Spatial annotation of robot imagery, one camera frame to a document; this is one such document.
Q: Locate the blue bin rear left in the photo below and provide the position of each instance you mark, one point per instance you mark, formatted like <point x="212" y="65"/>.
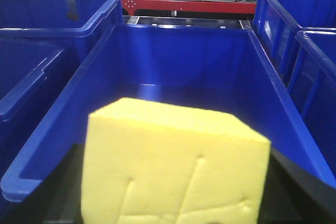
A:
<point x="47" y="20"/>

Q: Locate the yellow foam block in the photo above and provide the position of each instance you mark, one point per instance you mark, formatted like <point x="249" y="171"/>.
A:
<point x="150" y="162"/>

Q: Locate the blue bin holding block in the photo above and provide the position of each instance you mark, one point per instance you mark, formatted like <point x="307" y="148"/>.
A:
<point x="218" y="69"/>

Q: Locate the red metal frame table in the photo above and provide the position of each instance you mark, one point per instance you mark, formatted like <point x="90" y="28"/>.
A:
<point x="131" y="6"/>

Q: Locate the blue bin rear right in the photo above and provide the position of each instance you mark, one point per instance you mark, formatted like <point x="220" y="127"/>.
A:
<point x="276" y="23"/>

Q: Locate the blue bin front right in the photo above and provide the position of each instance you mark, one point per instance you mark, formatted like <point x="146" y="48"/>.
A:
<point x="312" y="88"/>

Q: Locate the blue bin front left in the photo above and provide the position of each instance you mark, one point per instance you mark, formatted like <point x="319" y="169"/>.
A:
<point x="32" y="76"/>

